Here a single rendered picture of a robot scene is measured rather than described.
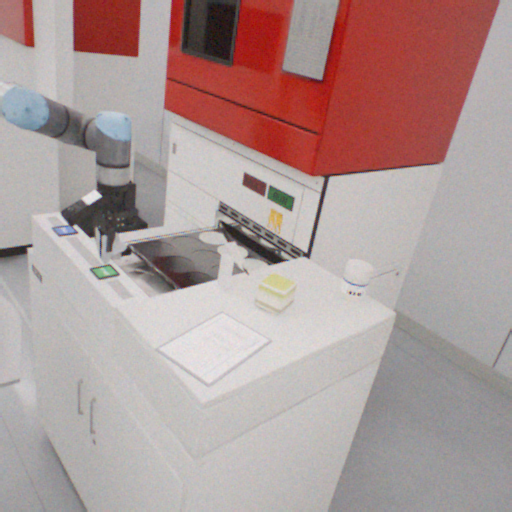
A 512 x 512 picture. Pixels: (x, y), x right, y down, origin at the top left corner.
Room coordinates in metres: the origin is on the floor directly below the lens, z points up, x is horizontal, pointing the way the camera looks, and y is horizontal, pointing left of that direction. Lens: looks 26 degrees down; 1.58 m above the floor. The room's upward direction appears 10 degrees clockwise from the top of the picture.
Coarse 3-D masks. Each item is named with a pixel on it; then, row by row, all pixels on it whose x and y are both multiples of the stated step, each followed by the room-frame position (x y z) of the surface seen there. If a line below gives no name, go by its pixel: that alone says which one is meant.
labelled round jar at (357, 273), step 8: (352, 264) 1.11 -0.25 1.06; (360, 264) 1.12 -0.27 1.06; (368, 264) 1.13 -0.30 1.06; (344, 272) 1.11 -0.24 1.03; (352, 272) 1.09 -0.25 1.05; (360, 272) 1.08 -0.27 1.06; (368, 272) 1.09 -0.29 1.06; (344, 280) 1.10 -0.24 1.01; (352, 280) 1.09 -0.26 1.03; (360, 280) 1.08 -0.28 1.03; (368, 280) 1.10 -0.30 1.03; (344, 288) 1.10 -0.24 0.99; (352, 288) 1.08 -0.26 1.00; (360, 288) 1.08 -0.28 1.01; (344, 296) 1.09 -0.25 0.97; (352, 296) 1.08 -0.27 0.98; (360, 296) 1.09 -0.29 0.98
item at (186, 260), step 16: (160, 240) 1.37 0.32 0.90; (176, 240) 1.39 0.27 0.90; (192, 240) 1.41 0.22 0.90; (144, 256) 1.25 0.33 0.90; (160, 256) 1.26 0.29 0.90; (176, 256) 1.28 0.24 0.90; (192, 256) 1.30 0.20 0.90; (208, 256) 1.32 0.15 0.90; (256, 256) 1.38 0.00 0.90; (176, 272) 1.18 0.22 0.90; (192, 272) 1.20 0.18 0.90; (208, 272) 1.22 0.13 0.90; (240, 272) 1.25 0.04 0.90
